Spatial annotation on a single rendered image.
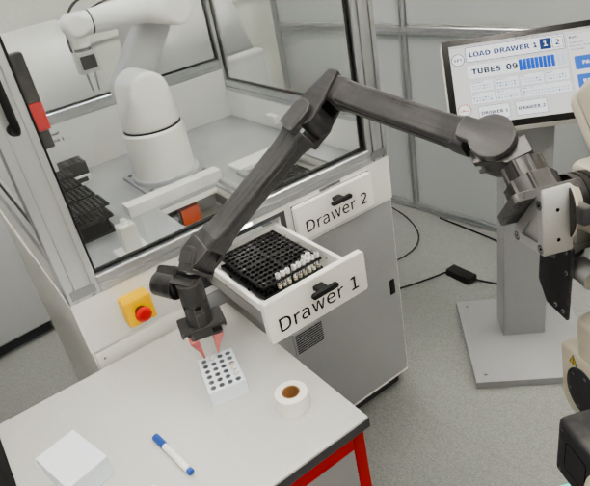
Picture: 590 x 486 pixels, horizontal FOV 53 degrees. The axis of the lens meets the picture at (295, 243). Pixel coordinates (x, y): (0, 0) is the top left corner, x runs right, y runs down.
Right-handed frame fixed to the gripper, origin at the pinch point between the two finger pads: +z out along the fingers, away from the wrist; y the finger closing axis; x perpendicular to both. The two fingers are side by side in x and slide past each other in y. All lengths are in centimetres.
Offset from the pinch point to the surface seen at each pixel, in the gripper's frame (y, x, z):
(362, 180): -59, -39, -10
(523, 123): -112, -32, -15
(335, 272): -32.5, 1.2, -9.9
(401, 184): -143, -176, 68
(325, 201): -46, -36, -10
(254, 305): -12.8, -2.4, -6.4
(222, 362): -1.7, 1.8, 2.6
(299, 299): -22.1, 4.0, -8.1
